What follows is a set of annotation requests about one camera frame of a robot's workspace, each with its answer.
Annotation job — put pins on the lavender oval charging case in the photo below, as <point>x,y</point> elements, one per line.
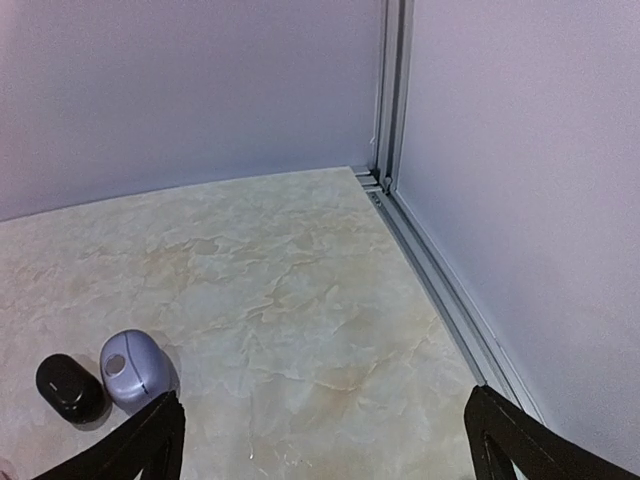
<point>135,370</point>

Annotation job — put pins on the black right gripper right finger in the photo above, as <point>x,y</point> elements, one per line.
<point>505,440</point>

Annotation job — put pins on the aluminium corner frame post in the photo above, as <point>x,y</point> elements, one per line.
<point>393,84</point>

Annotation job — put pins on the aluminium side base rail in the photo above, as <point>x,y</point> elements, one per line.
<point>486,359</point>

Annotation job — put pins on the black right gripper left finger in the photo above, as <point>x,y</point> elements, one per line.
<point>149,445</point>

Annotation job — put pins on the black oval charging case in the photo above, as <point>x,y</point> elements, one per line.
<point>71,390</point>

